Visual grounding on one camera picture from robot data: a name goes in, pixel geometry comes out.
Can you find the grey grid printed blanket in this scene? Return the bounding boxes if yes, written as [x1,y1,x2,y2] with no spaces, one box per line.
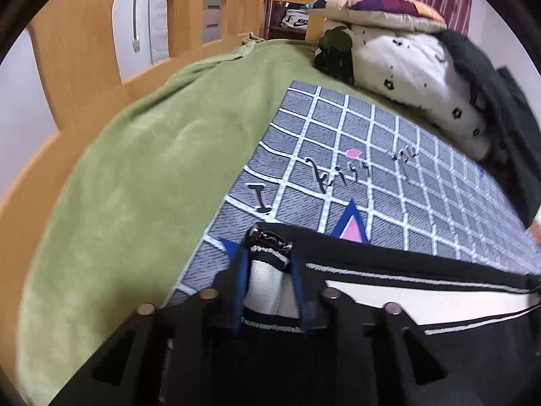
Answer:
[163,80,541,305]

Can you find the white hanging cable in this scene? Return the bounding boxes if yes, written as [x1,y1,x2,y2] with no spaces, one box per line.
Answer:
[130,0,143,52]

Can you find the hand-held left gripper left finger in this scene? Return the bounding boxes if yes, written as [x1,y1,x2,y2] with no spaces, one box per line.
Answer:
[48,247,254,406]

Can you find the green fleece blanket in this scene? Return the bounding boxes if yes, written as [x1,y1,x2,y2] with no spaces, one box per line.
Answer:
[17,33,360,406]

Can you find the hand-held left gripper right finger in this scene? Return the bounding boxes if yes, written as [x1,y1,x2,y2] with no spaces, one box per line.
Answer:
[288,257,479,406]

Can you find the black pants white waistband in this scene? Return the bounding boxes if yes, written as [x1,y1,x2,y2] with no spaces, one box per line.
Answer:
[167,222,541,406]

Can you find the colourful patterned pillow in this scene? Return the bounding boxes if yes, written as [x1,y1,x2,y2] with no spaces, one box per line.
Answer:
[304,0,449,33]

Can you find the white printed bag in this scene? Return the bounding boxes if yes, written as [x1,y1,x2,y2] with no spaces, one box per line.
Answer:
[281,6,312,30]

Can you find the black jacket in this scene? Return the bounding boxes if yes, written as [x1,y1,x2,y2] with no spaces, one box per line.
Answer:
[440,29,541,229]

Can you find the wooden bed frame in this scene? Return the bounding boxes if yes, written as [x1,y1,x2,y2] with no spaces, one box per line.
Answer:
[0,0,330,339]

